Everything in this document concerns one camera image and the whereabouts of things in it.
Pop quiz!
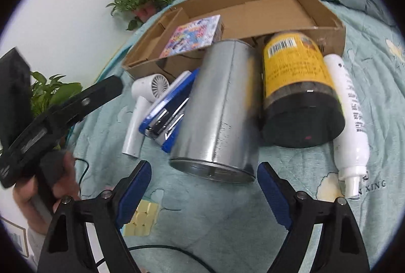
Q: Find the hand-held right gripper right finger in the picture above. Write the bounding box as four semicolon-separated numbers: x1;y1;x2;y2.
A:
257;162;371;273

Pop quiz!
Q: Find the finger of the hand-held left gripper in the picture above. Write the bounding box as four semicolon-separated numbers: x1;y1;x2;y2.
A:
49;75;125;122

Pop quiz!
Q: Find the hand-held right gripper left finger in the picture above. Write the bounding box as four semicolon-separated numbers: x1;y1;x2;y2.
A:
37;160;152;273

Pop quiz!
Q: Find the pastel puzzle cube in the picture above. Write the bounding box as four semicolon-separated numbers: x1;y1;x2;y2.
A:
122;200;159;237

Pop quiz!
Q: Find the blue device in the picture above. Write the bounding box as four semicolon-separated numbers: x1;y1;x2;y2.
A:
139;68;200;153

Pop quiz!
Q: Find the silver metal can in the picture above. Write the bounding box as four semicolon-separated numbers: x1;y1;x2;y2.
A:
169;39;263;184

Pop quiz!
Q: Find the white spray bottle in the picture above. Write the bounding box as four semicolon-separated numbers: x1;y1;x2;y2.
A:
323;53;371;199

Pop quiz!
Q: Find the colourful printed box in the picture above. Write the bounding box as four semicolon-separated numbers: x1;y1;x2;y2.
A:
158;14;225;59

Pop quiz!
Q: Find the yellow label jar black lid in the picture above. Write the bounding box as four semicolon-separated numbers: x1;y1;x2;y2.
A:
260;31;346;149

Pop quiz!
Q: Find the brown cardboard box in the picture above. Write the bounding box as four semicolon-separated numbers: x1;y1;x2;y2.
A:
122;0;347;80

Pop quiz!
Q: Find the person's left hand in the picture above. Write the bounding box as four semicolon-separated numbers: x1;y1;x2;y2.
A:
13;149;81;236

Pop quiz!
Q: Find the white hair dryer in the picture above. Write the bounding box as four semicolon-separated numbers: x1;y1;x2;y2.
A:
122;73;171;158

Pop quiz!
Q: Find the framed picture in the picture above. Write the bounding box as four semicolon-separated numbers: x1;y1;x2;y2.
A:
0;218;30;258

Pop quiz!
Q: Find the black cable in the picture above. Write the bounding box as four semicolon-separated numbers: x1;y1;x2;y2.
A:
65;131;91;196
95;244;209;273

